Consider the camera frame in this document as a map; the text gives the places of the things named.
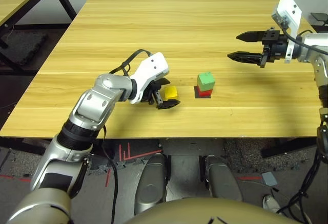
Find red wooden block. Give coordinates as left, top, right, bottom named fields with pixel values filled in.
left=196, top=88, right=213, bottom=97

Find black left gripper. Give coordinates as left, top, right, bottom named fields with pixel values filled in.
left=143, top=77, right=181, bottom=111

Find black square marker pad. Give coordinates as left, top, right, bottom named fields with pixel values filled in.
left=194, top=85, right=212, bottom=99

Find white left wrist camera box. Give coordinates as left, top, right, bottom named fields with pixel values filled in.
left=128, top=52, right=170, bottom=104

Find yellow wooden block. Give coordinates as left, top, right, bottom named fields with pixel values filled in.
left=163, top=85, right=179, bottom=101

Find white sneaker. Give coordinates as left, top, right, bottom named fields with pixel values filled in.
left=263, top=194, right=282, bottom=214

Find black table foot bar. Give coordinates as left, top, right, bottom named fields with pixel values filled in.
left=260, top=138, right=318, bottom=158

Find olive robot torso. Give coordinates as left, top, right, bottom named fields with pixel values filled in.
left=122, top=197, right=295, bottom=224

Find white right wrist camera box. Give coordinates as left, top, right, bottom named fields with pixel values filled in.
left=271, top=0, right=303, bottom=65

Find grey robot right leg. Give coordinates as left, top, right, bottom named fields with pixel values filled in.
left=203, top=154, right=244, bottom=203

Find black hanging right arm cables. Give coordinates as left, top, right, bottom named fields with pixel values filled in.
left=276, top=141, right=328, bottom=224

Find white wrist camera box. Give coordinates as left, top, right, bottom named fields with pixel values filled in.
left=271, top=0, right=303, bottom=65
left=128, top=52, right=170, bottom=104

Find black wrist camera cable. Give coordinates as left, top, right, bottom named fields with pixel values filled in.
left=109, top=49, right=152, bottom=77
left=280, top=20, right=328, bottom=55

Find grey robot leg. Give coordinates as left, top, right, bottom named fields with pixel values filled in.
left=134, top=153, right=170, bottom=216
left=203, top=154, right=244, bottom=203

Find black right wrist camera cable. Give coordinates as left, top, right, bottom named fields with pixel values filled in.
left=280, top=20, right=328, bottom=55

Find small grey floor pad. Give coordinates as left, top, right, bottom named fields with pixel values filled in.
left=261, top=171, right=279, bottom=187

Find red floor tape line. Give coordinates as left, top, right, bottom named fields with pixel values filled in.
left=237, top=175, right=262, bottom=181

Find black stand plate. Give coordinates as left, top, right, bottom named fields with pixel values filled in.
left=310, top=12, right=328, bottom=26

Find speckled black floor mat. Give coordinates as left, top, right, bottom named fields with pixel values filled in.
left=224, top=138, right=318, bottom=171

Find black hanging left arm cable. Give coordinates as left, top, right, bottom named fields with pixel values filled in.
left=101, top=125, right=119, bottom=224

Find green wooden block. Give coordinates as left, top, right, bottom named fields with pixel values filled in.
left=196, top=72, right=215, bottom=92

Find black foam mat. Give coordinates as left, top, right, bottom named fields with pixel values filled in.
left=0, top=30, right=49, bottom=66

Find black left wrist camera cable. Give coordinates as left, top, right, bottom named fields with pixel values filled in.
left=109, top=49, right=152, bottom=77

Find grey robot left leg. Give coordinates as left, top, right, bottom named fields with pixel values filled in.
left=134, top=153, right=170, bottom=216

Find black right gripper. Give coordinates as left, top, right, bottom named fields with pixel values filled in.
left=227, top=29, right=289, bottom=68

